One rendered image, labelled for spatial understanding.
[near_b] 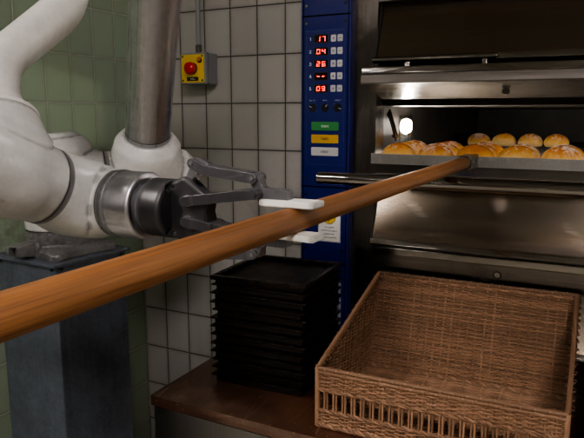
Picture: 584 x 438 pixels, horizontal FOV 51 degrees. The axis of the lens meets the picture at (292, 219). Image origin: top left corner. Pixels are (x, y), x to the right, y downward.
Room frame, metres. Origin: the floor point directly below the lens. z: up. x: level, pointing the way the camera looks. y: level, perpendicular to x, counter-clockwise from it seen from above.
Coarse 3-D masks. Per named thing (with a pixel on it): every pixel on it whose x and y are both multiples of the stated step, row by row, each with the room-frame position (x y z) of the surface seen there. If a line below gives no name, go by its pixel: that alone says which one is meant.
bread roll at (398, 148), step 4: (392, 144) 1.71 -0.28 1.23; (396, 144) 1.70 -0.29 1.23; (400, 144) 1.70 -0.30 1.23; (404, 144) 1.70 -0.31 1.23; (388, 148) 1.71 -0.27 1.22; (392, 148) 1.70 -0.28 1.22; (396, 148) 1.70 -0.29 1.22; (400, 148) 1.69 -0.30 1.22; (404, 148) 1.69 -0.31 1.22; (408, 148) 1.69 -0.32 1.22; (412, 148) 1.70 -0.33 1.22; (384, 152) 1.71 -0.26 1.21; (388, 152) 1.70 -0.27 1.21; (392, 152) 1.69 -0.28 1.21; (396, 152) 1.69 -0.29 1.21; (400, 152) 1.69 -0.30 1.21; (404, 152) 1.68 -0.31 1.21; (408, 152) 1.68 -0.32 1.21; (412, 152) 1.69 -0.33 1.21
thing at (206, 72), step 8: (184, 56) 2.05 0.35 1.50; (192, 56) 2.04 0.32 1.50; (200, 56) 2.03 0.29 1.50; (208, 56) 2.03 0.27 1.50; (216, 56) 2.08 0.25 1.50; (200, 64) 2.03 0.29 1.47; (208, 64) 2.03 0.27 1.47; (216, 64) 2.08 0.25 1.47; (184, 72) 2.05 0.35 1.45; (200, 72) 2.03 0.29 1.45; (208, 72) 2.03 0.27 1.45; (216, 72) 2.08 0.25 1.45; (184, 80) 2.05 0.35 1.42; (192, 80) 2.04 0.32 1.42; (200, 80) 2.03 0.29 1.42; (208, 80) 2.03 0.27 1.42; (216, 80) 2.07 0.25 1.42
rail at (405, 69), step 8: (448, 64) 1.60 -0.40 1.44; (456, 64) 1.59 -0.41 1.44; (464, 64) 1.58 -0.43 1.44; (472, 64) 1.57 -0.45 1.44; (480, 64) 1.56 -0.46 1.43; (488, 64) 1.55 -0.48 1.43; (496, 64) 1.54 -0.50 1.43; (504, 64) 1.54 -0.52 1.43; (512, 64) 1.53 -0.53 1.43; (520, 64) 1.52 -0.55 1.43; (528, 64) 1.51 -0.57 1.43; (536, 64) 1.50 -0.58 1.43; (544, 64) 1.49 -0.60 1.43; (552, 64) 1.49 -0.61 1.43; (560, 64) 1.48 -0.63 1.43; (568, 64) 1.47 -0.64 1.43; (576, 64) 1.46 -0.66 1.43; (368, 72) 1.69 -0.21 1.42; (376, 72) 1.68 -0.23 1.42; (384, 72) 1.67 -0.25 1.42; (392, 72) 1.66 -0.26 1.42; (400, 72) 1.65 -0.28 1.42; (408, 72) 1.64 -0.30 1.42; (416, 72) 1.63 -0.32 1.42; (424, 72) 1.62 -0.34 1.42; (432, 72) 1.62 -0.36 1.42
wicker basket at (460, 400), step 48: (384, 288) 1.76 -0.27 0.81; (432, 288) 1.70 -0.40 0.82; (480, 288) 1.65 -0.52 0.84; (336, 336) 1.47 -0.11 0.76; (384, 336) 1.72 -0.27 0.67; (432, 336) 1.66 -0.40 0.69; (480, 336) 1.61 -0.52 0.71; (528, 336) 1.57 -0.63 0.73; (576, 336) 1.37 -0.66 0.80; (336, 384) 1.34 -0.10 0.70; (384, 384) 1.29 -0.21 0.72; (432, 384) 1.58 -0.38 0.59; (480, 384) 1.57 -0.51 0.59; (528, 384) 1.53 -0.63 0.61; (384, 432) 1.29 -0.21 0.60; (432, 432) 1.24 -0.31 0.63; (480, 432) 1.32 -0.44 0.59; (528, 432) 1.16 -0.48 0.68
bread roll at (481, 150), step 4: (472, 144) 1.61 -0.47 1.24; (476, 144) 1.61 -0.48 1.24; (464, 148) 1.62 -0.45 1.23; (468, 148) 1.61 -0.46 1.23; (472, 148) 1.60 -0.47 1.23; (476, 148) 1.60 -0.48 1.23; (480, 148) 1.60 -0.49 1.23; (484, 148) 1.59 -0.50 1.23; (460, 152) 1.62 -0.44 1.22; (464, 152) 1.61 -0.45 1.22; (468, 152) 1.60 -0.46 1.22; (472, 152) 1.60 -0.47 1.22; (476, 152) 1.59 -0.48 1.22; (480, 152) 1.59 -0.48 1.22; (484, 152) 1.59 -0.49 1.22; (488, 152) 1.59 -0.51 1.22; (492, 152) 1.60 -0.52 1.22; (488, 156) 1.58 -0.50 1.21; (492, 156) 1.59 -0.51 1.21
